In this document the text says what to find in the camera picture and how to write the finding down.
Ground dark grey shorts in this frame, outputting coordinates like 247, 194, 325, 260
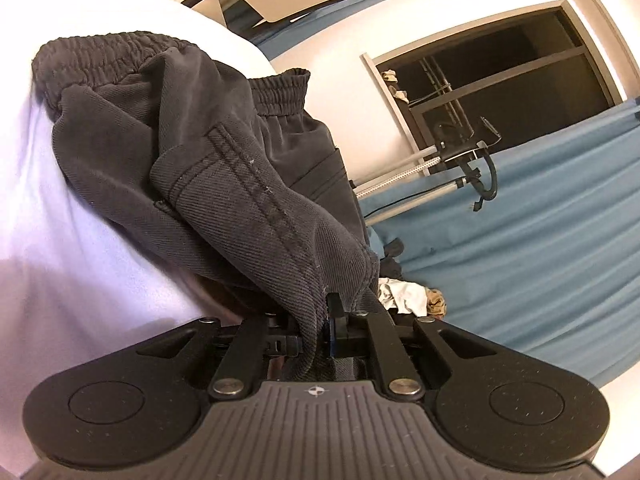
32, 32, 378, 380

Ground pile of mixed clothes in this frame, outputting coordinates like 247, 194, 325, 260
370, 232, 447, 318

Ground blue curtain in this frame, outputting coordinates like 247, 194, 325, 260
264, 0, 639, 385

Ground tripod with phone clamp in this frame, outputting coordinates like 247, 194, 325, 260
350, 116, 502, 226

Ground dark window with frame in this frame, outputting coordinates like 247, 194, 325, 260
362, 0, 626, 153

